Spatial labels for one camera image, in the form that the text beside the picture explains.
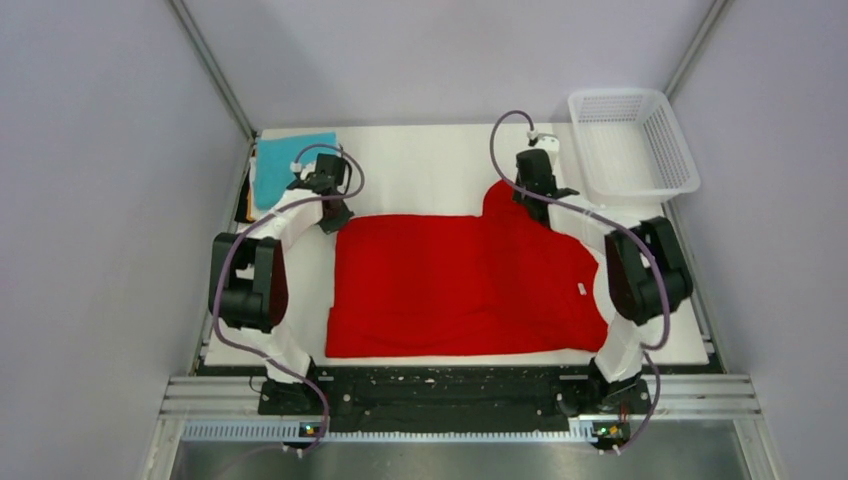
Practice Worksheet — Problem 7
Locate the red t shirt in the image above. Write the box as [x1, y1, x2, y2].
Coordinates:
[325, 182, 608, 359]

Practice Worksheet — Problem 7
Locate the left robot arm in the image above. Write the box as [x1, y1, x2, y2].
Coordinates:
[208, 143, 365, 414]

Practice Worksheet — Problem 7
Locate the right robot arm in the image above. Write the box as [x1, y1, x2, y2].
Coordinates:
[513, 148, 693, 412]

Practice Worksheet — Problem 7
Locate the folded blue t shirt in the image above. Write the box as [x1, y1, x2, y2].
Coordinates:
[252, 131, 338, 211]

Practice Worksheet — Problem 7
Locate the folded white t shirt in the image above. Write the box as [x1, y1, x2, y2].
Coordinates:
[250, 156, 271, 221]

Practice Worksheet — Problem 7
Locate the white plastic basket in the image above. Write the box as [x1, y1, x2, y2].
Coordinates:
[568, 88, 701, 206]

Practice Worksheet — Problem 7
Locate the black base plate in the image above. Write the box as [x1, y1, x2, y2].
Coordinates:
[258, 366, 651, 433]

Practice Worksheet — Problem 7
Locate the white cable duct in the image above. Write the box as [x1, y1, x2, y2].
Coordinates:
[181, 420, 597, 443]

